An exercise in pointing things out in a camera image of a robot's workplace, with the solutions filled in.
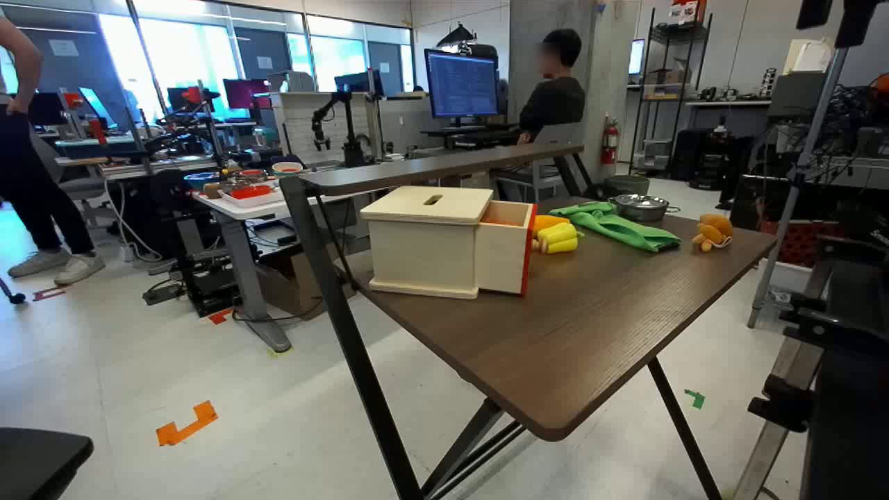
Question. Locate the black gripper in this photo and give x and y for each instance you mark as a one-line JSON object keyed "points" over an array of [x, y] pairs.
{"points": [[856, 21]]}

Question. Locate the brown plush toy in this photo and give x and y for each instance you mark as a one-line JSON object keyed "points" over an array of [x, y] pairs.
{"points": [[712, 231]]}

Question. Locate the small black robot arm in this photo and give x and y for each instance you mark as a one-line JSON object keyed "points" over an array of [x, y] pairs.
{"points": [[344, 121]]}

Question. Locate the wooden drawer with orange front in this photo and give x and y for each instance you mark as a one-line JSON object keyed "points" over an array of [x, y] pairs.
{"points": [[506, 249]]}

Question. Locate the grey tripod stand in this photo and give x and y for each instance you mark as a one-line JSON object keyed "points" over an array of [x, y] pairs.
{"points": [[797, 177]]}

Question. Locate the metal storage shelf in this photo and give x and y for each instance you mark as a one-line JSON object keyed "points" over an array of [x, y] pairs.
{"points": [[667, 88]]}

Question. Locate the red fire extinguisher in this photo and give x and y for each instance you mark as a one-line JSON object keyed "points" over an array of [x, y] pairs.
{"points": [[610, 144]]}

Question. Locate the metal bowl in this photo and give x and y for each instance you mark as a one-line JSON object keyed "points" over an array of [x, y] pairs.
{"points": [[639, 206]]}

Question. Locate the green cloth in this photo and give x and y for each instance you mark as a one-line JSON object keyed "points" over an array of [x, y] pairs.
{"points": [[622, 230]]}

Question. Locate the seated person in black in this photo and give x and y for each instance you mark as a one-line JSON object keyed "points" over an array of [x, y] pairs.
{"points": [[554, 101]]}

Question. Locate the computer monitor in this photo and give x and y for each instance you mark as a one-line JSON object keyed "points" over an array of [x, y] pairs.
{"points": [[461, 84]]}

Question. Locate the light wooden box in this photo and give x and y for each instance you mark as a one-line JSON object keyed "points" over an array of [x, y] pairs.
{"points": [[429, 244]]}

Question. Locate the cardboard box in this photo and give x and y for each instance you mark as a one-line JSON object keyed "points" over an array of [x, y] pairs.
{"points": [[296, 278]]}

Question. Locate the red tray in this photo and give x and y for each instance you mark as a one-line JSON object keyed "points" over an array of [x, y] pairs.
{"points": [[251, 192]]}

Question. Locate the white desk with grey leg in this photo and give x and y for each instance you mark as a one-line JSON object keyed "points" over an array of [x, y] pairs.
{"points": [[243, 252]]}

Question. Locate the standing person in dark clothes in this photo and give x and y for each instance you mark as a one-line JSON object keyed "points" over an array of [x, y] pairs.
{"points": [[29, 177]]}

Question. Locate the black chair seat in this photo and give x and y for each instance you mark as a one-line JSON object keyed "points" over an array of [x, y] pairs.
{"points": [[33, 462]]}

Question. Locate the black machine frame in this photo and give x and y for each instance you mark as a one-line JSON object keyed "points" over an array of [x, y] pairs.
{"points": [[833, 371]]}

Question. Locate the black metal table frame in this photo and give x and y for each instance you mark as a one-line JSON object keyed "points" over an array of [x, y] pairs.
{"points": [[344, 327]]}

